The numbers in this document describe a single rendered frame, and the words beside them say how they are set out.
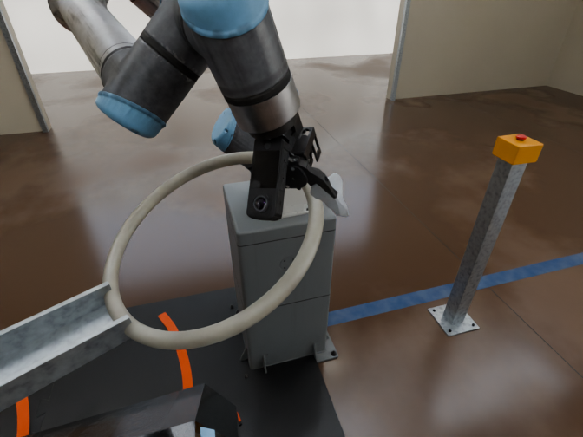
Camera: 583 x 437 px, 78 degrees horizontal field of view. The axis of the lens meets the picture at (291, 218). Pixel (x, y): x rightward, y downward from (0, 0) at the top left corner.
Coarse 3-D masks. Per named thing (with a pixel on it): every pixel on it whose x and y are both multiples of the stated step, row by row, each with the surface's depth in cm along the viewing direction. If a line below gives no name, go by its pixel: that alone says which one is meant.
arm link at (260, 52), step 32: (192, 0) 35; (224, 0) 35; (256, 0) 36; (192, 32) 39; (224, 32) 36; (256, 32) 37; (224, 64) 39; (256, 64) 39; (224, 96) 44; (256, 96) 42
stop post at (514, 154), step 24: (504, 144) 145; (528, 144) 141; (504, 168) 149; (504, 192) 153; (480, 216) 167; (504, 216) 162; (480, 240) 169; (480, 264) 177; (456, 288) 191; (432, 312) 208; (456, 312) 195
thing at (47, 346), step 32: (96, 288) 70; (32, 320) 64; (64, 320) 68; (96, 320) 69; (128, 320) 64; (0, 352) 63; (32, 352) 63; (64, 352) 58; (96, 352) 62; (0, 384) 54; (32, 384) 57
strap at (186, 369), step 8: (160, 320) 202; (168, 320) 202; (168, 328) 198; (176, 328) 198; (184, 352) 185; (184, 360) 181; (184, 368) 178; (184, 376) 174; (184, 384) 171; (192, 384) 171; (24, 400) 164; (16, 408) 161; (24, 408) 161; (24, 416) 158; (24, 424) 155; (24, 432) 153
